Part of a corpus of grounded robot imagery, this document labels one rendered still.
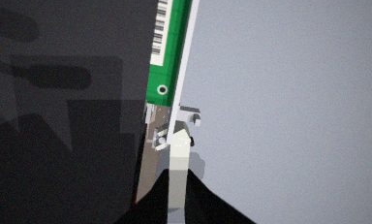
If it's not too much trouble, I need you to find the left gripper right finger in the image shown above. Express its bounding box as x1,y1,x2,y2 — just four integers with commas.
184,169,257,224

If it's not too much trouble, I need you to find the green circuit board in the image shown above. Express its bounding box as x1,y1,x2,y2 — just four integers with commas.
145,0,201,208

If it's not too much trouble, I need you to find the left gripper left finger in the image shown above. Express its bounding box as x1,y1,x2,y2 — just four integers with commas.
113,169,170,224

